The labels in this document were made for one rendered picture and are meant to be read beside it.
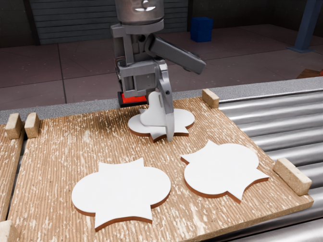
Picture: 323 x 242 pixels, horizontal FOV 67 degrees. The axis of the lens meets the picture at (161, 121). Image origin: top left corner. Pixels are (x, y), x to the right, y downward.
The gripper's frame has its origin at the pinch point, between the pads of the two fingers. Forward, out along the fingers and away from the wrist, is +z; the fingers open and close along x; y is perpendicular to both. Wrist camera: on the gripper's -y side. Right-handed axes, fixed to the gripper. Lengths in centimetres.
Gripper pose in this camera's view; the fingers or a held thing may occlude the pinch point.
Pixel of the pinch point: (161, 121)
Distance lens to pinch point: 51.1
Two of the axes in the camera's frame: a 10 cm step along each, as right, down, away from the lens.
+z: 0.6, 8.4, 5.5
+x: 3.0, 5.1, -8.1
